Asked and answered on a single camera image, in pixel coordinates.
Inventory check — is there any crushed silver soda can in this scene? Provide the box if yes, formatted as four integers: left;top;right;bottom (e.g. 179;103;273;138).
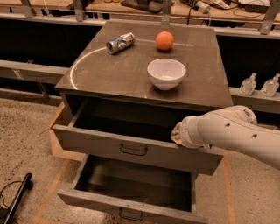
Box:
106;32;136;54

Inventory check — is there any black cable on floor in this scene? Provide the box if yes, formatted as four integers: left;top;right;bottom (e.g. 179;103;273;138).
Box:
0;179;25;211

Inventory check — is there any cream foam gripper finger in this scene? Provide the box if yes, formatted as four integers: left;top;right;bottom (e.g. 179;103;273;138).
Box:
171;122;185;145

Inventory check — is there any orange fruit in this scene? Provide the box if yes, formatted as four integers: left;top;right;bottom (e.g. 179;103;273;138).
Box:
156;31;174;51

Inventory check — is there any grey drawer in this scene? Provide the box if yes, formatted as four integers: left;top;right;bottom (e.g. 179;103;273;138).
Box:
58;155;208;224
52;98;223;175

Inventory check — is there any grey drawer cabinet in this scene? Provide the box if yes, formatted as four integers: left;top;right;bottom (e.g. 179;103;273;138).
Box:
54;20;235;205

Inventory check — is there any white power adapter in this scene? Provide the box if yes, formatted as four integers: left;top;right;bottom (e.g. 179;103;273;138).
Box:
195;0;210;14

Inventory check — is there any cardboard box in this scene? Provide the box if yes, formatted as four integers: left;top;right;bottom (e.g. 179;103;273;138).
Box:
39;101;86;162

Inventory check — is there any black device on bench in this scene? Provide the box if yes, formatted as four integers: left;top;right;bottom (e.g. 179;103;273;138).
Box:
121;0;163;13

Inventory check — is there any grey top drawer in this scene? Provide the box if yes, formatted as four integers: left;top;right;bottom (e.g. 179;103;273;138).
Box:
52;98;223;175

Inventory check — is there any clear plastic bottle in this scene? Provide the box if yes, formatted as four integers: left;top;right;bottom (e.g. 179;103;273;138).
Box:
261;73;280;97
239;73;256;96

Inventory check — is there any grey bottom drawer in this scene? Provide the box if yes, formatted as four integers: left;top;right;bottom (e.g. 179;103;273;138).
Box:
58;155;208;224

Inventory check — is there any white bowl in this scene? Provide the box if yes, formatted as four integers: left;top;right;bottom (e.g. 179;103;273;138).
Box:
147;59;186;90

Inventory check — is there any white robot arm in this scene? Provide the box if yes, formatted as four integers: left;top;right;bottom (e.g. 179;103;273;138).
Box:
171;105;280;170

